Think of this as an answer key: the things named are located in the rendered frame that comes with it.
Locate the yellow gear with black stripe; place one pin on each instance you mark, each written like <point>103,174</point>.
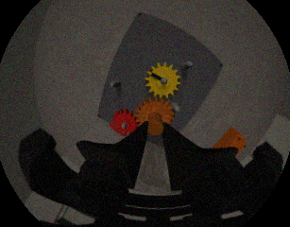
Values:
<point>162,73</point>

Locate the red gear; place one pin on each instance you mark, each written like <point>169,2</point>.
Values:
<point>125,116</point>

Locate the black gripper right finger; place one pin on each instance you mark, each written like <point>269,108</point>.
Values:
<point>184,158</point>

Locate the orange gear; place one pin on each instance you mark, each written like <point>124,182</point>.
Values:
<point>155,112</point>

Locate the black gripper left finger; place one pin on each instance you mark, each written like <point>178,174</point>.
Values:
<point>126,155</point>

